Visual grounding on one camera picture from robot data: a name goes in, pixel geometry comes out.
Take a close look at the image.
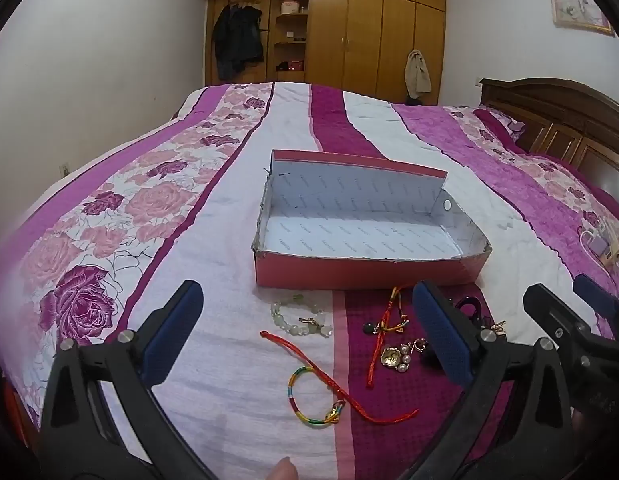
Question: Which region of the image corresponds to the person's left hand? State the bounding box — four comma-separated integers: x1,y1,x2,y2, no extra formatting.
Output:
266,456,300,480

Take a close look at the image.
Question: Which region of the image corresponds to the white charger with cable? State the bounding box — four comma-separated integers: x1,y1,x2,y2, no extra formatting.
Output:
592,217,619,264

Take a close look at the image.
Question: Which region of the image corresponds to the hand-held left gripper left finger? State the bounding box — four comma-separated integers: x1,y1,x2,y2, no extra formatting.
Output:
39,280,219,480

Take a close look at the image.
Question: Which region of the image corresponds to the gold pearl brooch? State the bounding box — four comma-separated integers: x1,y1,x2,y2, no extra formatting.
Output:
379,342,415,374

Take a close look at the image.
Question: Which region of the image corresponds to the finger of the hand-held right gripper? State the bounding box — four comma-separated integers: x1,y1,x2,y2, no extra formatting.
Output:
522,283,599,347
572,273,619,332

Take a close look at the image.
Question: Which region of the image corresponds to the white charging cable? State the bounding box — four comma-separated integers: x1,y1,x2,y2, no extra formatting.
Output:
579,229,606,262

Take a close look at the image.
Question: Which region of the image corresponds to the wooden wardrobe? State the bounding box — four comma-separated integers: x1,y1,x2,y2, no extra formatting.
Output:
190,0,447,107

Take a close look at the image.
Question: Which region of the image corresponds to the red cardboard box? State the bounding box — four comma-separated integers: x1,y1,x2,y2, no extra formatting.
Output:
252,149,493,291

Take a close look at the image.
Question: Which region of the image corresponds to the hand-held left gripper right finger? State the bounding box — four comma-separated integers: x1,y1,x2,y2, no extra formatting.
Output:
404,280,577,480

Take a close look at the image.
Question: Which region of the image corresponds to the floral pillow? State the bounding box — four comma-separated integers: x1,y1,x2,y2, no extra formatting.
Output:
477,105,527,142

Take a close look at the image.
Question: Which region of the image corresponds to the red cord with dark pendant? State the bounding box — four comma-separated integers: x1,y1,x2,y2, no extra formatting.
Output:
362,285,415,389

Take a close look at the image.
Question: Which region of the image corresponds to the jade bead bracelet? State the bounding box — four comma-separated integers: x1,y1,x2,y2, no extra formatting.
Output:
270,295,335,339

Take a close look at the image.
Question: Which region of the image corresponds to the wooden headboard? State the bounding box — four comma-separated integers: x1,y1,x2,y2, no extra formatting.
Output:
479,77,619,197

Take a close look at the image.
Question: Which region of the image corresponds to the red string bracelet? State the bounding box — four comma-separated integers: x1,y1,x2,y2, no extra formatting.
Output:
260,330,420,424

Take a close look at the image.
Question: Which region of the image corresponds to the floral pink bedspread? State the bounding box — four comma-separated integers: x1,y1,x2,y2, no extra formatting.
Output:
0,80,619,480

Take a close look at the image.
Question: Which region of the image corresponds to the rainbow cord bracelet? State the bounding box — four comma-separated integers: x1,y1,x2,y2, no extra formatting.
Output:
288,366,346,426

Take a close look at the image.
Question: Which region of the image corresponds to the black feather hair clip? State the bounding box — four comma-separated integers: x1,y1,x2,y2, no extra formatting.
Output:
452,297,483,324

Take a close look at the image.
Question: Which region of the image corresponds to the beige hanging cloth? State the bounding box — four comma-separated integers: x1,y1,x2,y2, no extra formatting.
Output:
404,50,433,103

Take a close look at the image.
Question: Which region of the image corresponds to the dark hanging jacket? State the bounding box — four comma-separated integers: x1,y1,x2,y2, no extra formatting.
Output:
212,4,265,81

